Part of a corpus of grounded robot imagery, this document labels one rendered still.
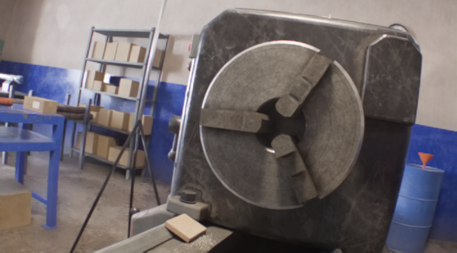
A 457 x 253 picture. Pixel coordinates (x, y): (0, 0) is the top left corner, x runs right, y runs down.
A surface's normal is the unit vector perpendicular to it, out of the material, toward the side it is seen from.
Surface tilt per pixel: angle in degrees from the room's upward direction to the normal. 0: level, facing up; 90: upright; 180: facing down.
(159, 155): 90
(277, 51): 90
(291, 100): 90
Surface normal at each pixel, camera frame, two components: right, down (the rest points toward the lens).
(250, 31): -0.31, -0.06
